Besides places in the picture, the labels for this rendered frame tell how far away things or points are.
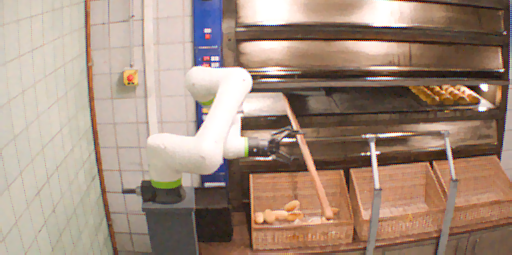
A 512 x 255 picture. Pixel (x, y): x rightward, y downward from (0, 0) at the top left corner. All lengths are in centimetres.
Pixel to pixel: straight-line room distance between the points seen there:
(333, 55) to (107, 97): 134
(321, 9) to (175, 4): 82
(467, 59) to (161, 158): 211
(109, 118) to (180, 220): 132
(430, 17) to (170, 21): 155
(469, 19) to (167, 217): 223
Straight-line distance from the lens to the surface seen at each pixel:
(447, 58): 329
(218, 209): 288
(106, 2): 308
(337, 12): 304
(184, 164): 190
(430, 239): 304
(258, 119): 310
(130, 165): 327
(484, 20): 339
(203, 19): 297
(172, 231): 204
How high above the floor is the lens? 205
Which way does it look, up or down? 15 degrees down
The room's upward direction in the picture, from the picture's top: 1 degrees counter-clockwise
